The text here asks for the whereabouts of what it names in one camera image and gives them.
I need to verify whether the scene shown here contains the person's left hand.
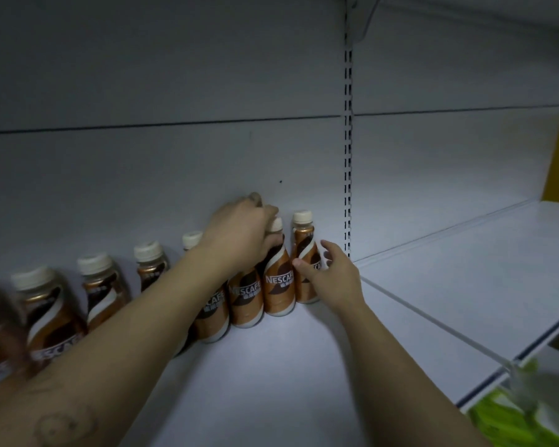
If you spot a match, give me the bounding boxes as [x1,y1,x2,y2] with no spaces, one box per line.
[199,192,285,276]

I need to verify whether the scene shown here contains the person's right hand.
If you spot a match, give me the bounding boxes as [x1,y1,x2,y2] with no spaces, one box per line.
[292,239,370,318]

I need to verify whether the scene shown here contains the brown coffee bottle white cap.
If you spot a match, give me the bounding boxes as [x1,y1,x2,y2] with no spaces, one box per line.
[262,216,295,317]
[292,210,323,305]

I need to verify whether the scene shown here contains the person's right forearm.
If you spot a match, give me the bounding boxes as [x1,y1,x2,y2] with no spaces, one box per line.
[327,300,492,447]

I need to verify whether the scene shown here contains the person's left forearm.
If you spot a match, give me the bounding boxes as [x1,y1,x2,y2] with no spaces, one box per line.
[0,246,261,447]

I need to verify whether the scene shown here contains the white metal shelf board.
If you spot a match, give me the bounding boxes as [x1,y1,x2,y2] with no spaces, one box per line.
[119,256,511,447]
[354,200,559,368]

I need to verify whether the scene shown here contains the slotted white shelf upright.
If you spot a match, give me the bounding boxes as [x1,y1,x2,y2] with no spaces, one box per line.
[344,0,354,262]

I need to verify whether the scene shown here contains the row of brown coffee bottles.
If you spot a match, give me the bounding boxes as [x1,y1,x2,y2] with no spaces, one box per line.
[0,230,265,391]

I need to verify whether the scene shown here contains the green packet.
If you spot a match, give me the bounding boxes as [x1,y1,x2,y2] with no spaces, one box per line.
[466,358,559,447]

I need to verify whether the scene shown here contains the white shelf bracket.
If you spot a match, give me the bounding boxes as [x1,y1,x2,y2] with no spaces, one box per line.
[352,0,384,43]

